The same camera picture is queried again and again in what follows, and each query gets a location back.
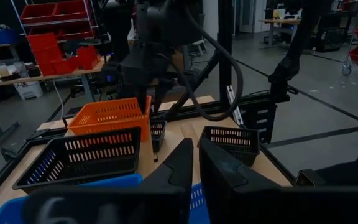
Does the white plastic bucket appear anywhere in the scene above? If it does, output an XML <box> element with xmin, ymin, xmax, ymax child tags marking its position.
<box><xmin>15</xmin><ymin>81</ymin><xmax>44</xmax><ymax>101</ymax></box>

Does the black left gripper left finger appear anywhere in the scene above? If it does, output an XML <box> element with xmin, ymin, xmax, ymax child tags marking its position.
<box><xmin>140</xmin><ymin>138</ymin><xmax>195</xmax><ymax>224</ymax></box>

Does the white hanging cable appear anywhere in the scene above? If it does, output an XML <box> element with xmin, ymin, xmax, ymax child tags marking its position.
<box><xmin>52</xmin><ymin>80</ymin><xmax>65</xmax><ymax>121</ymax></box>

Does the black vertical frame post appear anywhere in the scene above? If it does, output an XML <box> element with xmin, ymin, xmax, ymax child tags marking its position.
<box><xmin>218</xmin><ymin>0</ymin><xmax>233</xmax><ymax>105</ymax></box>

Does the black plastic basket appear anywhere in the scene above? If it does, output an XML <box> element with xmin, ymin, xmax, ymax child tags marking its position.
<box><xmin>149</xmin><ymin>120</ymin><xmax>168</xmax><ymax>154</ymax></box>
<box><xmin>12</xmin><ymin>126</ymin><xmax>142</xmax><ymax>194</ymax></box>
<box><xmin>196</xmin><ymin>125</ymin><xmax>260</xmax><ymax>167</ymax></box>

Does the black crate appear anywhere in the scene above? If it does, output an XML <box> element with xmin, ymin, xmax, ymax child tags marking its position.
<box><xmin>315</xmin><ymin>27</ymin><xmax>347</xmax><ymax>53</ymax></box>

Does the orange plastic basket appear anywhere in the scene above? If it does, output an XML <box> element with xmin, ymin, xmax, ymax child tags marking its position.
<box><xmin>67</xmin><ymin>95</ymin><xmax>152</xmax><ymax>142</ymax></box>

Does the wooden workbench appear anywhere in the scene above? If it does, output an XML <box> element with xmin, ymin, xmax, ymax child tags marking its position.
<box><xmin>0</xmin><ymin>55</ymin><xmax>112</xmax><ymax>157</ymax></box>

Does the blue plastic basket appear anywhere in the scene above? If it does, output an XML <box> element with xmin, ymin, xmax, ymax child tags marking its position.
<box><xmin>0</xmin><ymin>173</ymin><xmax>211</xmax><ymax>224</ymax></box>

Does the black covered frame strut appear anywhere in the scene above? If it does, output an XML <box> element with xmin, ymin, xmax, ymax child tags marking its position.
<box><xmin>267</xmin><ymin>0</ymin><xmax>315</xmax><ymax>105</ymax></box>

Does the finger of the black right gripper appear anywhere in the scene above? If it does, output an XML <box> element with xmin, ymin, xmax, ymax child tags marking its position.
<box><xmin>152</xmin><ymin>85</ymin><xmax>168</xmax><ymax>114</ymax></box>
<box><xmin>137</xmin><ymin>88</ymin><xmax>150</xmax><ymax>114</ymax></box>

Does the light wooden desk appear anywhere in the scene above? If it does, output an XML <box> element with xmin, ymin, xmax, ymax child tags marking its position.
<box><xmin>259</xmin><ymin>17</ymin><xmax>301</xmax><ymax>50</ymax></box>

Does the red plastic storage bin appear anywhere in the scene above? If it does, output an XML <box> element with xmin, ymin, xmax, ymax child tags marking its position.
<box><xmin>25</xmin><ymin>32</ymin><xmax>59</xmax><ymax>77</ymax></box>
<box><xmin>54</xmin><ymin>0</ymin><xmax>92</xmax><ymax>22</ymax></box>
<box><xmin>75</xmin><ymin>44</ymin><xmax>101</xmax><ymax>71</ymax></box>
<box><xmin>19</xmin><ymin>2</ymin><xmax>58</xmax><ymax>25</ymax></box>

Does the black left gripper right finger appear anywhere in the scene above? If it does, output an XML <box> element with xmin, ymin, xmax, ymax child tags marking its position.
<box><xmin>198</xmin><ymin>138</ymin><xmax>281</xmax><ymax>224</ymax></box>

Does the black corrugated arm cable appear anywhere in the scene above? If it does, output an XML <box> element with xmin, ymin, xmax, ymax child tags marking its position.
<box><xmin>178</xmin><ymin>6</ymin><xmax>245</xmax><ymax>123</ymax></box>

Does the white step stool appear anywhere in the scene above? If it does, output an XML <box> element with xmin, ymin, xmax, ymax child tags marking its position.
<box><xmin>191</xmin><ymin>39</ymin><xmax>208</xmax><ymax>57</ymax></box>

